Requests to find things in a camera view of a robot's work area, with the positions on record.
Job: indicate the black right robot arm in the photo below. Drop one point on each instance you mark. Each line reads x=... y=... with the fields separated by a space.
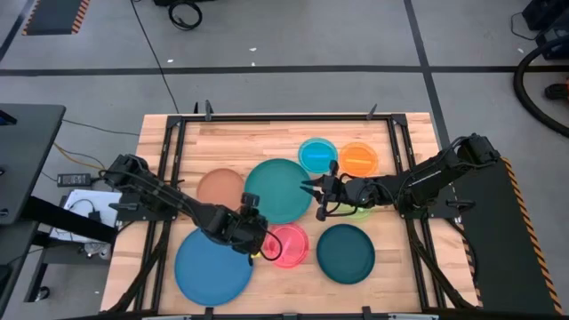
x=427 y=178

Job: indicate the black metal table frame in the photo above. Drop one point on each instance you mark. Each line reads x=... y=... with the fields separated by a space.
x=284 y=118

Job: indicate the transparent pink plastic plate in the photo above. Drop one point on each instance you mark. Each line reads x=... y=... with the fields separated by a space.
x=291 y=246

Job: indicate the black power adapter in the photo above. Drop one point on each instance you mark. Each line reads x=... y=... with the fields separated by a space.
x=73 y=179

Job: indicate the transparent green plastic plate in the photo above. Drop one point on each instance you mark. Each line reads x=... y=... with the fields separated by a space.
x=358 y=215

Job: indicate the black hazard-striped floor mat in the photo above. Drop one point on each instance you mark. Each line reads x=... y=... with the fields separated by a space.
x=49 y=15

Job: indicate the transparent orange plastic plate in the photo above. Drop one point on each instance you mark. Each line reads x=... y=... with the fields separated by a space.
x=358 y=160

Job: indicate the red and black tool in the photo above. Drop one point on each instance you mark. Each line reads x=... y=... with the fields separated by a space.
x=558 y=91

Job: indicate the transparent cyan plastic plate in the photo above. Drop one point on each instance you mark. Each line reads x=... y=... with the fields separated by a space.
x=316 y=155

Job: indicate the white box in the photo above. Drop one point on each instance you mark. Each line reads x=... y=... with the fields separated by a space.
x=77 y=197

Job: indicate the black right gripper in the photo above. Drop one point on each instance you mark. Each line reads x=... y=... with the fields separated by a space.
x=340 y=191

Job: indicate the black frame clamp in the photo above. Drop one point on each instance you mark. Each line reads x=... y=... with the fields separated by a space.
x=208 y=110
x=372 y=112

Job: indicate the black desk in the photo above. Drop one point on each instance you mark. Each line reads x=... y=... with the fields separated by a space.
x=26 y=155

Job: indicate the dark teal plastic plate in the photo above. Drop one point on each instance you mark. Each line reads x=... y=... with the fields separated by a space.
x=346 y=254

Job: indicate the large teal plastic plate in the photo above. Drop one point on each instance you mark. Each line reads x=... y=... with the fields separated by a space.
x=275 y=186

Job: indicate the large blue plastic plate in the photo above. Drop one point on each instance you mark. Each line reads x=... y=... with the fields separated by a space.
x=209 y=275

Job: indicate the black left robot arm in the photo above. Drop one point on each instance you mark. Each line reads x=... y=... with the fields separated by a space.
x=155 y=191

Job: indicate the black equipment case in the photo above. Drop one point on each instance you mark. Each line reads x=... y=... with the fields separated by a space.
x=551 y=31

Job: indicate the terracotta plastic plate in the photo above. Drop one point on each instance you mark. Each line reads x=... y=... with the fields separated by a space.
x=218 y=186

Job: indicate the black floor equipment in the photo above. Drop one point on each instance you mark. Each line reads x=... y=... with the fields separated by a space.
x=195 y=2

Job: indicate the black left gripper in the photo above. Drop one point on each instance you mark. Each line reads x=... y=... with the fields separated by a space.
x=242 y=226

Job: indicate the black hazard-striped ramp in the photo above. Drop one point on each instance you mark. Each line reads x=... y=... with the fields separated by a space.
x=511 y=231

